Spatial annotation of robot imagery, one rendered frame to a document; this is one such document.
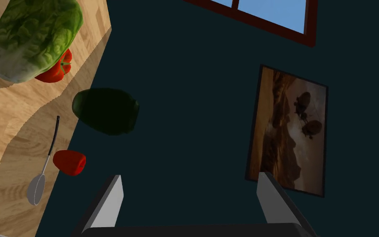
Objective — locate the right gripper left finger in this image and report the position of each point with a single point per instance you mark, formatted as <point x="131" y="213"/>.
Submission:
<point x="109" y="204"/>

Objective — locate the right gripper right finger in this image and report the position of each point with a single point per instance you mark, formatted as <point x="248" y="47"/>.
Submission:
<point x="275" y="204"/>

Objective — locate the red bell pepper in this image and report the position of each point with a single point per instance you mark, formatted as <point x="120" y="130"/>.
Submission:
<point x="69" y="162"/>

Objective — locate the dark green avocado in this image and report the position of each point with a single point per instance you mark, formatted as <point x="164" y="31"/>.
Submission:
<point x="105" y="112"/>

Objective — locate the red tomato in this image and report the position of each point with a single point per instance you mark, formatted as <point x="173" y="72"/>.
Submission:
<point x="56" y="71"/>

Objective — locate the green lettuce head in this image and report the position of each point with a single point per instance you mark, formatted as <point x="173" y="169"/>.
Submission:
<point x="35" y="36"/>

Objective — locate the brown framed wall picture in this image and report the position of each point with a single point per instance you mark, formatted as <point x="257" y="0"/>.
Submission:
<point x="288" y="131"/>

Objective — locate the window with dark red frame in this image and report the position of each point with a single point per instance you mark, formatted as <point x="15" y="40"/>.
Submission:
<point x="271" y="16"/>

